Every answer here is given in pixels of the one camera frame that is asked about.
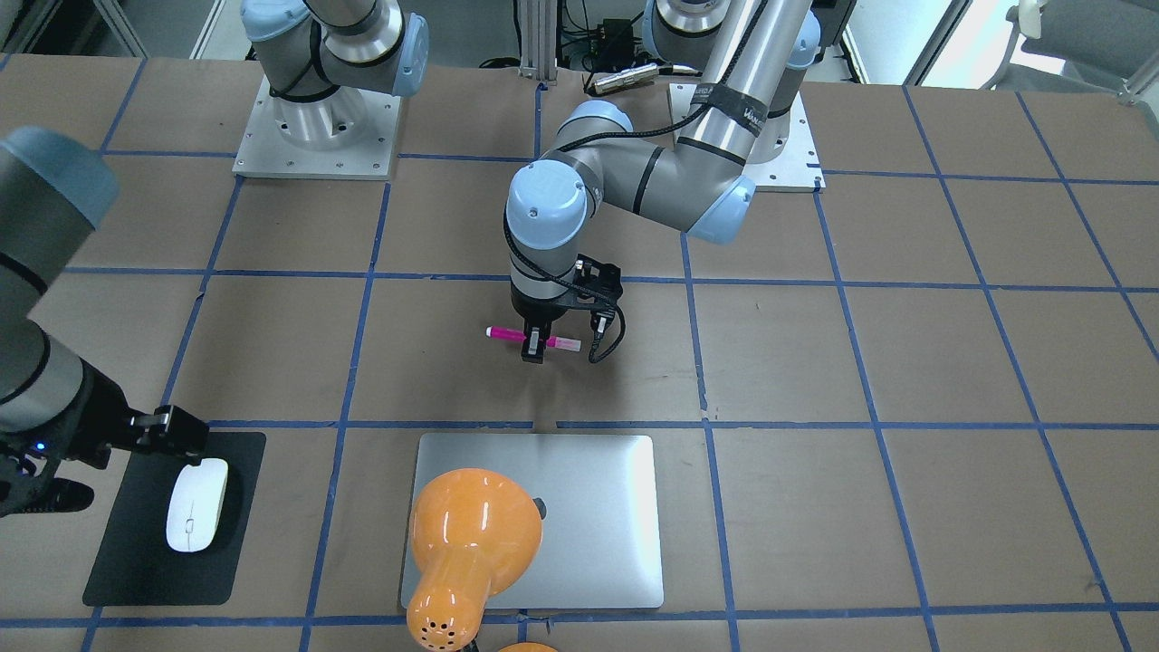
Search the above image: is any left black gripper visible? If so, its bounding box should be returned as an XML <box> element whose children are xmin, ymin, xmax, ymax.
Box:
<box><xmin>511</xmin><ymin>255</ymin><xmax>624</xmax><ymax>364</ymax></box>

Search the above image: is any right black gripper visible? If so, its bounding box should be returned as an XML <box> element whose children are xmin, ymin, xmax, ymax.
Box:
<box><xmin>1</xmin><ymin>366</ymin><xmax>210</xmax><ymax>517</ymax></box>

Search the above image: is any pink highlighter pen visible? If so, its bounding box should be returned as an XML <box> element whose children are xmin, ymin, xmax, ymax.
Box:
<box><xmin>484</xmin><ymin>327</ymin><xmax>582</xmax><ymax>352</ymax></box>

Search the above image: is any white computer mouse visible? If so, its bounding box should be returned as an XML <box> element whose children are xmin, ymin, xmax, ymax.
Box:
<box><xmin>166</xmin><ymin>457</ymin><xmax>229</xmax><ymax>554</ymax></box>

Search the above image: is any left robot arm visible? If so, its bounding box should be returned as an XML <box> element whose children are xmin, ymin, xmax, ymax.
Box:
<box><xmin>503</xmin><ymin>1</ymin><xmax>819</xmax><ymax>362</ymax></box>

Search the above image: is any black mousepad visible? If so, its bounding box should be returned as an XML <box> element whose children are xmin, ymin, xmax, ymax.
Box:
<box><xmin>82</xmin><ymin>432</ymin><xmax>267</xmax><ymax>607</ymax></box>

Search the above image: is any orange desk lamp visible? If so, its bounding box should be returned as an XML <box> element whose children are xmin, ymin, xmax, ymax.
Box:
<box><xmin>407</xmin><ymin>467</ymin><xmax>547</xmax><ymax>651</ymax></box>

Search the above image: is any grey closed laptop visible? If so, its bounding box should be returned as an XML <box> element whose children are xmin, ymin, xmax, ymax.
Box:
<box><xmin>414</xmin><ymin>432</ymin><xmax>664</xmax><ymax>610</ymax></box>

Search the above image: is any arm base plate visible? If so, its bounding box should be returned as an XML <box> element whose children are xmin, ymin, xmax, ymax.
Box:
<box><xmin>668</xmin><ymin>81</ymin><xmax>828</xmax><ymax>195</ymax></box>
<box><xmin>232</xmin><ymin>80</ymin><xmax>404</xmax><ymax>181</ymax></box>

